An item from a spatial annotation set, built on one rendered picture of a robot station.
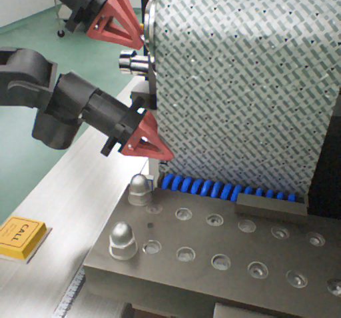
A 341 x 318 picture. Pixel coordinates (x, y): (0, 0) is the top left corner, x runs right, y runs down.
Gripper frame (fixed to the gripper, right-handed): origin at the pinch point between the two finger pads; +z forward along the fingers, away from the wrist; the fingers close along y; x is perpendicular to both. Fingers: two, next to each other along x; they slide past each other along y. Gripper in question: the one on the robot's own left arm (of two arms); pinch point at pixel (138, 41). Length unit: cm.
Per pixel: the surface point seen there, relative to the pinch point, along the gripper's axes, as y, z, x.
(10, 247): 22.3, 3.5, -33.0
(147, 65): -1.5, 3.4, -3.4
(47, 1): -494, -159, -348
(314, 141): 7.6, 26.3, 10.1
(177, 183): 11.3, 17.5, -8.3
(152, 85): -0.3, 6.1, -4.9
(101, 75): -246, -7, -206
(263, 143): 7.7, 22.2, 4.8
